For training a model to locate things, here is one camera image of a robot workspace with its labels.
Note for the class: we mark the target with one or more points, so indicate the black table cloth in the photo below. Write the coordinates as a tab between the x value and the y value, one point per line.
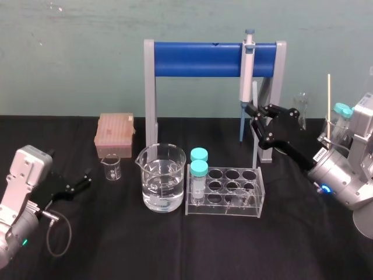
116	248

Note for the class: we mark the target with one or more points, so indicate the clear acrylic tube rack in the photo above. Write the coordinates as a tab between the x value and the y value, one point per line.
233	211

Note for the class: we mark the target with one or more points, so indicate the small glass beaker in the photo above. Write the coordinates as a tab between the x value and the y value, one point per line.
112	169

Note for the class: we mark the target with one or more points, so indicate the glass conical flask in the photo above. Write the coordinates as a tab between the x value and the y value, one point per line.
301	102

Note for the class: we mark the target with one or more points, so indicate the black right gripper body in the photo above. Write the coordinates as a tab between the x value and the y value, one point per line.
284	128

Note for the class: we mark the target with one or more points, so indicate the glass beaker holding tubes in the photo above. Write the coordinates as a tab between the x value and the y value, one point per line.
339	132

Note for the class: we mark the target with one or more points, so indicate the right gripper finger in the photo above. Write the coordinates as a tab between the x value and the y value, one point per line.
262	131
262	110

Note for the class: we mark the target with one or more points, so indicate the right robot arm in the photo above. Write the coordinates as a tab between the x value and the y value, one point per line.
335	175

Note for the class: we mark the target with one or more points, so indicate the pink pipette tip box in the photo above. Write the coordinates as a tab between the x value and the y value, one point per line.
113	131

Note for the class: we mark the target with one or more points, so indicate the teal capped sample tube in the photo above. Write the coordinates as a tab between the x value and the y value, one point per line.
339	108
348	114
199	153
198	175

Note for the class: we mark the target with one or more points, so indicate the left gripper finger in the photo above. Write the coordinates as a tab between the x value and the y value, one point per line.
74	195
84	182

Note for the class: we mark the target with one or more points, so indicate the thin wooden stirring rod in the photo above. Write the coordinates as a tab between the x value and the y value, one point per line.
328	96

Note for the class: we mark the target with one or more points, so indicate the large glass beaker with water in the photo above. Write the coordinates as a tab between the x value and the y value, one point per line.
161	186

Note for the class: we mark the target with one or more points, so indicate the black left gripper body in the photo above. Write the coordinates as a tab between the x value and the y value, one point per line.
52	189

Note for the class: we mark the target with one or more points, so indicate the white pipette with blue tip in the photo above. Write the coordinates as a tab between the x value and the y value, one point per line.
246	76

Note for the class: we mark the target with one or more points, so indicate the grey pipette stand blue bar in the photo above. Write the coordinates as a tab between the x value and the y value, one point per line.
189	58

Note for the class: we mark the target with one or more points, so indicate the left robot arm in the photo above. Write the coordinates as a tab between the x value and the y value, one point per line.
23	166

